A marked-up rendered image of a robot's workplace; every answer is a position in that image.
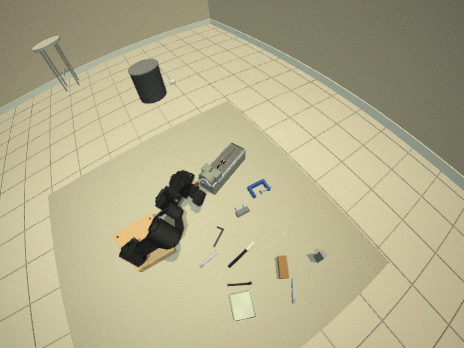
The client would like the blue c-shaped block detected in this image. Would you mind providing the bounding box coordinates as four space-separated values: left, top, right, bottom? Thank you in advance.
247 179 273 199

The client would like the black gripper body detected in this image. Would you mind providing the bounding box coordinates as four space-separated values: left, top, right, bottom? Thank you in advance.
169 174 206 207

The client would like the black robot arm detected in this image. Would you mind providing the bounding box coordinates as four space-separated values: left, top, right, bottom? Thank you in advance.
118 170 194 267

